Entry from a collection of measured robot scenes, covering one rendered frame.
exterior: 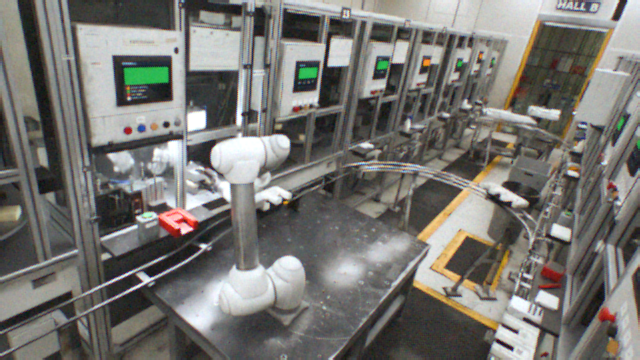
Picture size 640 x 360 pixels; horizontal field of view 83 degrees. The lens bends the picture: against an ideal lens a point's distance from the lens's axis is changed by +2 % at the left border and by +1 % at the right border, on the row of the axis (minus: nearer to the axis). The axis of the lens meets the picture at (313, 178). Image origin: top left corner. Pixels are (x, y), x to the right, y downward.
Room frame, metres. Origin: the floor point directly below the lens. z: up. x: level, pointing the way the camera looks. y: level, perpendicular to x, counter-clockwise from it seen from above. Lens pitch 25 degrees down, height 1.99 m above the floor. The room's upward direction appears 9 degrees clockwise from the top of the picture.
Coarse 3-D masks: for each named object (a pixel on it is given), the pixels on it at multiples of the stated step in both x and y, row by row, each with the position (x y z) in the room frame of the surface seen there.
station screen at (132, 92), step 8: (128, 64) 1.44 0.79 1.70; (136, 64) 1.46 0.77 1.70; (144, 64) 1.49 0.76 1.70; (152, 64) 1.52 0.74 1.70; (160, 64) 1.55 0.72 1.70; (168, 64) 1.58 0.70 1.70; (168, 72) 1.58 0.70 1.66; (168, 80) 1.58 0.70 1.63; (128, 88) 1.43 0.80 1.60; (136, 88) 1.46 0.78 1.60; (144, 88) 1.49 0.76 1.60; (152, 88) 1.52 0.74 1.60; (160, 88) 1.55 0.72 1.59; (168, 88) 1.58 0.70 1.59; (128, 96) 1.43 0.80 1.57; (136, 96) 1.46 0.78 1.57; (144, 96) 1.48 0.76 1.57; (152, 96) 1.51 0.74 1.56; (160, 96) 1.55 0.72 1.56; (168, 96) 1.58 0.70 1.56
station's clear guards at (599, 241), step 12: (612, 216) 1.50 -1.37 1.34; (636, 216) 1.18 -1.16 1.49; (600, 228) 1.59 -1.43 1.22; (612, 228) 1.39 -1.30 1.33; (636, 228) 1.11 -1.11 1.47; (600, 240) 1.47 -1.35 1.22; (624, 240) 1.16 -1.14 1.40; (636, 240) 1.05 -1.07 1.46; (588, 252) 1.56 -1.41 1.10; (600, 252) 1.37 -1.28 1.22; (624, 252) 1.09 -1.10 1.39; (588, 264) 1.44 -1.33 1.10; (624, 264) 1.02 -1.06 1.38; (576, 276) 1.53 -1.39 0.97; (576, 288) 1.41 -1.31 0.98
